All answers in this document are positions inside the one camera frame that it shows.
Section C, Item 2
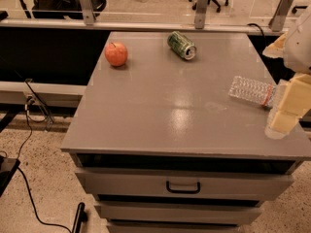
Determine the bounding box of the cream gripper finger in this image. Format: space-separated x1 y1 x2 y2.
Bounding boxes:
262 33 287 58
265 74 311 139

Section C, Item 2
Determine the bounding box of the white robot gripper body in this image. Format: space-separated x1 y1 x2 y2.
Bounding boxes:
283 6 311 74

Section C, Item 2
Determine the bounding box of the red apple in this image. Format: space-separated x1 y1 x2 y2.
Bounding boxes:
104 42 128 67

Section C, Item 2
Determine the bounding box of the clear plastic water bottle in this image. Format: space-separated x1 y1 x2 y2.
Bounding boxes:
228 76 276 108

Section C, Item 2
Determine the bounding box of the glass railing with metal posts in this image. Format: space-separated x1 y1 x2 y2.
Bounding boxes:
0 0 310 34

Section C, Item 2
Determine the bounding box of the green soda can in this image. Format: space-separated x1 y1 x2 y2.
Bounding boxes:
167 31 196 60

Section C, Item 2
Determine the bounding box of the grey drawer cabinet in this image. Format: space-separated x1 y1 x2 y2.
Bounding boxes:
62 32 310 233

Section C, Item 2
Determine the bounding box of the top grey drawer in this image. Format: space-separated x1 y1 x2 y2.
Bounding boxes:
75 168 294 201

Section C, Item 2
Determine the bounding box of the grey drawer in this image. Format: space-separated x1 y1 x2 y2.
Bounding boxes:
75 168 294 201
94 201 261 225

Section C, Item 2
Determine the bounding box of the middle grey drawer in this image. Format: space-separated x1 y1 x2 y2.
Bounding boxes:
94 201 261 225

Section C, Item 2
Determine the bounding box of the black bag behind glass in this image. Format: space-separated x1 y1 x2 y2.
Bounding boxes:
32 0 107 19

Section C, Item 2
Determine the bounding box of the black device at left edge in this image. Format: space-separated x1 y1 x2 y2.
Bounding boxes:
0 156 20 197

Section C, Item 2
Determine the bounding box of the black drawer handle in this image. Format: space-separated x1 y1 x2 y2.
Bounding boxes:
165 181 201 194

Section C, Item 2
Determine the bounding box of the black post on floor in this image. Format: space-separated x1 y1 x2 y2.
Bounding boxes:
72 202 87 233

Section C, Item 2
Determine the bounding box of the wall power outlet with plugs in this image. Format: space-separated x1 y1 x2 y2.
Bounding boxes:
22 78 55 131

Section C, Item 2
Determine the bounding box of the black floor cable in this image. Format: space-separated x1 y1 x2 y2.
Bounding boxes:
16 112 73 233

